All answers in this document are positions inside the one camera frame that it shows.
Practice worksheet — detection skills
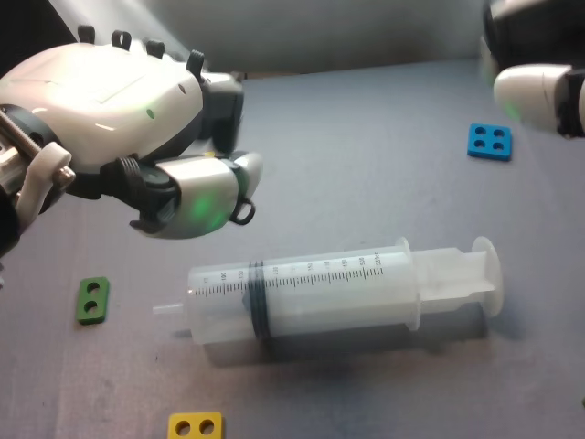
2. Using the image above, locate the large clear plastic syringe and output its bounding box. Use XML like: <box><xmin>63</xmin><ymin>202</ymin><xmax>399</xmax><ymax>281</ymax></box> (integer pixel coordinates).
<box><xmin>152</xmin><ymin>235</ymin><xmax>505</xmax><ymax>353</ymax></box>

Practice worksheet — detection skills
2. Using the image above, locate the grey table cloth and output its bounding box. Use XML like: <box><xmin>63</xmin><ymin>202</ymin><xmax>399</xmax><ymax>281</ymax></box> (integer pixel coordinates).
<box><xmin>0</xmin><ymin>57</ymin><xmax>585</xmax><ymax>439</ymax></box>

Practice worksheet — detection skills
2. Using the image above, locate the blue four-hole square block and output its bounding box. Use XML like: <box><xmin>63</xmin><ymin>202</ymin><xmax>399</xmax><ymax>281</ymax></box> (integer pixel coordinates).
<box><xmin>465</xmin><ymin>122</ymin><xmax>514</xmax><ymax>164</ymax></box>

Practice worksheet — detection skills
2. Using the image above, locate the yellow four-hole square block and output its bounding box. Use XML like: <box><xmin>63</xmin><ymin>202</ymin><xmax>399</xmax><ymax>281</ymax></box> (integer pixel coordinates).
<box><xmin>167</xmin><ymin>411</ymin><xmax>224</xmax><ymax>439</ymax></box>

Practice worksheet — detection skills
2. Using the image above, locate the green two-hole block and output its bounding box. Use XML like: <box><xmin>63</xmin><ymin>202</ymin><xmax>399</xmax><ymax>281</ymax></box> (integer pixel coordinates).
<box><xmin>75</xmin><ymin>277</ymin><xmax>111</xmax><ymax>326</ymax></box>

